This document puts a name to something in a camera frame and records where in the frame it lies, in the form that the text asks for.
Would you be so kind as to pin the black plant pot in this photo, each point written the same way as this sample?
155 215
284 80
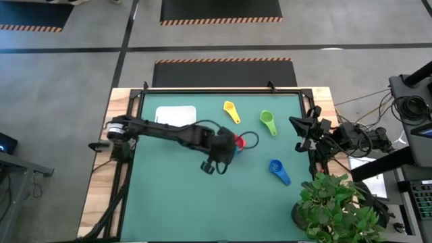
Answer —
297 217

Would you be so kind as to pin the green leafy plant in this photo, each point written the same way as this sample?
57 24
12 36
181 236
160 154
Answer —
330 209

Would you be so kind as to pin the grey equipment stand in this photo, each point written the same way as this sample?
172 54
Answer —
398 87

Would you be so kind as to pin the red measuring cup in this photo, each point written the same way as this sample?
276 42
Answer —
240 141

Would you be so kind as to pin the black keyboard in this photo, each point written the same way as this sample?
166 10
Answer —
426 199

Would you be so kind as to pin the dark tablet screen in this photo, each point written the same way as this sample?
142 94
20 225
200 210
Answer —
6 143

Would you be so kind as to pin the black stand pole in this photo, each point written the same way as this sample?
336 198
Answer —
418 74

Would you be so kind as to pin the green measuring cup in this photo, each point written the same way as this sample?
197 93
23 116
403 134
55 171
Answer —
267 117

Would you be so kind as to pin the white paper sheet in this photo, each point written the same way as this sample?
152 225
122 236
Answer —
376 184

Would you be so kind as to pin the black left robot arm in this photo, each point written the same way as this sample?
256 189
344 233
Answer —
162 130

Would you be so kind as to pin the blue measuring cup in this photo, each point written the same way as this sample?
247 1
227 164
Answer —
276 166

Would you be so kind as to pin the white plastic basket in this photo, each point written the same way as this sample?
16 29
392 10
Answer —
175 116

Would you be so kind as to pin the black striped-edge floor mat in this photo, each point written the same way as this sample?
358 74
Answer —
219 10
222 74
30 15

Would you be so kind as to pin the dark laptop screen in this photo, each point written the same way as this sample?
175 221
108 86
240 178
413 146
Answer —
425 131

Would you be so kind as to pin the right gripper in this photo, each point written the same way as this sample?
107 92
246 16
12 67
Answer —
322 130

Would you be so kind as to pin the yellow measuring cup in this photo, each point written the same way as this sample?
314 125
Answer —
229 107

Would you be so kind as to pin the green table mat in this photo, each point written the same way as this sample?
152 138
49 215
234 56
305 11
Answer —
189 202

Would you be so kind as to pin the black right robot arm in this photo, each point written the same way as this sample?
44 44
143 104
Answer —
349 135

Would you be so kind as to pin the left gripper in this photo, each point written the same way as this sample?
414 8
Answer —
224 146

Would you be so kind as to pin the grey metal desk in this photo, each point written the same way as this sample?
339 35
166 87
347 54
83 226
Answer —
13 189

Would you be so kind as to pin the black metal table frame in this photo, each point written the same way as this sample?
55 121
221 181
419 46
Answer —
219 91

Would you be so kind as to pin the black diagonal beam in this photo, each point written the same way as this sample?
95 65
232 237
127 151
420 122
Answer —
381 163

